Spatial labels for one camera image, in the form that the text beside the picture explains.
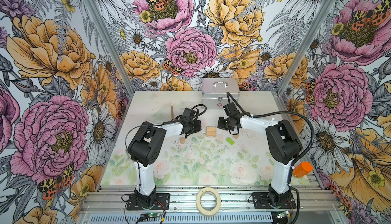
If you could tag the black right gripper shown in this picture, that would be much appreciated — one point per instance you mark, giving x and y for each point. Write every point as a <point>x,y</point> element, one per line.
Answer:
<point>220,125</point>

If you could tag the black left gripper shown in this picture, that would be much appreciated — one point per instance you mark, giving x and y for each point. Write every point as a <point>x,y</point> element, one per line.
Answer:
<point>198,128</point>

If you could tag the natural wood rectangular block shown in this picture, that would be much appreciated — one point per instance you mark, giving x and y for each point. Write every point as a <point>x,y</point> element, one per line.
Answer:
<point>211,131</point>

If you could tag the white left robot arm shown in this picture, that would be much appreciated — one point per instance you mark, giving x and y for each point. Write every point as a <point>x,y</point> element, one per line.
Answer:
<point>145,147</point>

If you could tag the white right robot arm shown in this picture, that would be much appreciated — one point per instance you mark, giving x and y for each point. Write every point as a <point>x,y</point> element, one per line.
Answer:
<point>284,147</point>

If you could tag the green wood block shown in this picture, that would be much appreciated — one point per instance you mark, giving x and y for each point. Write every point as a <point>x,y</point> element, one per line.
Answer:
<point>230,141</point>

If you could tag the silver aluminium first aid case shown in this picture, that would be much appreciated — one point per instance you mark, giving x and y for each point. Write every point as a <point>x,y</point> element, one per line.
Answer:
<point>214,91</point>

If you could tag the orange pill bottle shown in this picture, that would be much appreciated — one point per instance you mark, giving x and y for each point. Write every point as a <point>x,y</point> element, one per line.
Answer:
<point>302,169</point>

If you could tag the masking tape roll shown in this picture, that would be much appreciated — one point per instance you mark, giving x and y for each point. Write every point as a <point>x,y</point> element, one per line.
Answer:
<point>208,201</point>

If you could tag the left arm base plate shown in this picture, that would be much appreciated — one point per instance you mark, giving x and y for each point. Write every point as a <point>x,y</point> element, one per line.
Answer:
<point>157,201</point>

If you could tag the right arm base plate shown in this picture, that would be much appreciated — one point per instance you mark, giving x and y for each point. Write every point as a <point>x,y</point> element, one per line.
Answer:
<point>262,200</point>

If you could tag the aluminium corner frame post right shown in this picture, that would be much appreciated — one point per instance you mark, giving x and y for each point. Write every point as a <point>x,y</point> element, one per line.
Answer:
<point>316,24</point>

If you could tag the aluminium corner frame post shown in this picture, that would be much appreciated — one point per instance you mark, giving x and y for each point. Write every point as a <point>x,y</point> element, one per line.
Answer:
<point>94,13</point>
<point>316,24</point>

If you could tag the aluminium corner frame post left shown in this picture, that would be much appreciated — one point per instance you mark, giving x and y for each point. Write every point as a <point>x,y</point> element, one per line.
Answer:
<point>94,13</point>

